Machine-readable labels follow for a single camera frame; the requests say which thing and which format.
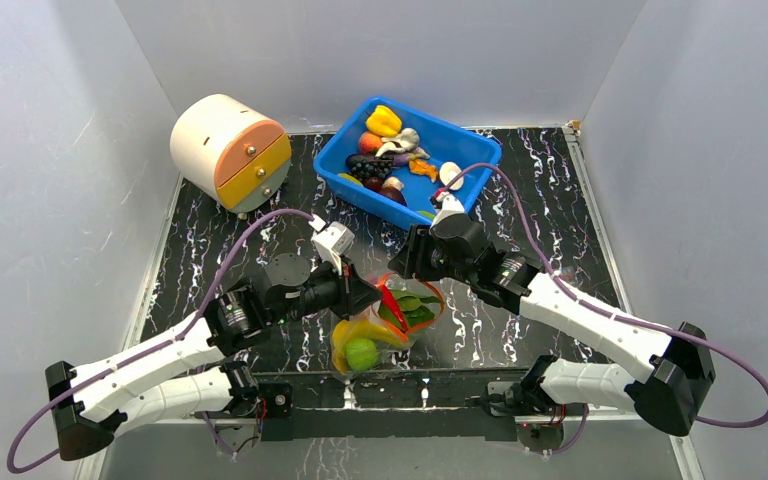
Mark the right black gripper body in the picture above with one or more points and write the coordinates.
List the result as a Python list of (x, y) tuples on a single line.
[(414, 258)]

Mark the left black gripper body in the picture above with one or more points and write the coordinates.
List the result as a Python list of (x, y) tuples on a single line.
[(326, 290)]

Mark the green toy leaf vegetable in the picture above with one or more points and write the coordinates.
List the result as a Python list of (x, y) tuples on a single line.
[(419, 310)]

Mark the clear orange zip bag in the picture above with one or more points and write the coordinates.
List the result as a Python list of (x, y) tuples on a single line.
[(391, 325)]

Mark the light green toy fruit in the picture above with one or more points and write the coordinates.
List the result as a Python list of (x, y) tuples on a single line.
[(361, 354)]

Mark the red toy chili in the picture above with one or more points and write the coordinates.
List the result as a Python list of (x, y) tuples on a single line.
[(391, 303)]

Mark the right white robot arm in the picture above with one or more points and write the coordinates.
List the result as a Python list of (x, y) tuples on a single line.
[(663, 378)]

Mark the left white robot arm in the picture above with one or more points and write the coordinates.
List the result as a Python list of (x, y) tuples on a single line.
[(191, 368)]

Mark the orange toy food piece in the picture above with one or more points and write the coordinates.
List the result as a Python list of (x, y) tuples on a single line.
[(422, 168)]

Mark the dark red toy onion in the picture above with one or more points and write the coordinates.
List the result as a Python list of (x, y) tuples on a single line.
[(393, 194)]

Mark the brown toy kiwi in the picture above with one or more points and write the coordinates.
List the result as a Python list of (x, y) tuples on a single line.
[(447, 174)]

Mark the toy mushroom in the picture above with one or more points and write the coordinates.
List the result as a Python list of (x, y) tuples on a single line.
[(393, 183)]

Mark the dark red toy plum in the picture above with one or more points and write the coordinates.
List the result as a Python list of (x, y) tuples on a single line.
[(373, 183)]

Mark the yellow green toy mango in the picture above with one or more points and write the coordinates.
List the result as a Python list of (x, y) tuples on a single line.
[(350, 179)]

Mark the blue plastic bin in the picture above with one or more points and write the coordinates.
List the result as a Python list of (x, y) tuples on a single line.
[(443, 140)]

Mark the dark purple toy grapes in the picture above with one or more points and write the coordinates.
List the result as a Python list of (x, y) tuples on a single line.
[(363, 167)]

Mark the toy peach left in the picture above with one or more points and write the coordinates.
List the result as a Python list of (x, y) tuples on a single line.
[(369, 143)]

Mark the yellow toy bell pepper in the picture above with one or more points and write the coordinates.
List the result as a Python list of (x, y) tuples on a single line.
[(383, 122)]

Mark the round cream drawer cabinet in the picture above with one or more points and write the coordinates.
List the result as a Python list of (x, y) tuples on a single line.
[(233, 153)]

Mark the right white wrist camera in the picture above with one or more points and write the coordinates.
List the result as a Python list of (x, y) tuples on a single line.
[(446, 205)]

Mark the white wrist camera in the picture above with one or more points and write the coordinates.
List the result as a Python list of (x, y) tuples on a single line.
[(331, 242), (446, 205)]

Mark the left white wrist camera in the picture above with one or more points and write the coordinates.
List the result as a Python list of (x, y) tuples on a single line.
[(331, 242)]

